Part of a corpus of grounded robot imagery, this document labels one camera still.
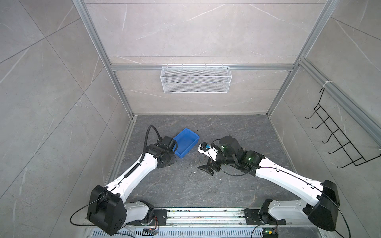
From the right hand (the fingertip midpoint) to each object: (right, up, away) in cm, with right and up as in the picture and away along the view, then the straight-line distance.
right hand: (202, 156), depth 73 cm
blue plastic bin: (-10, +5, +32) cm, 34 cm away
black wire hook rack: (+61, +18, 0) cm, 64 cm away
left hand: (-18, -2, +9) cm, 20 cm away
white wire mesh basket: (-3, +48, +28) cm, 55 cm away
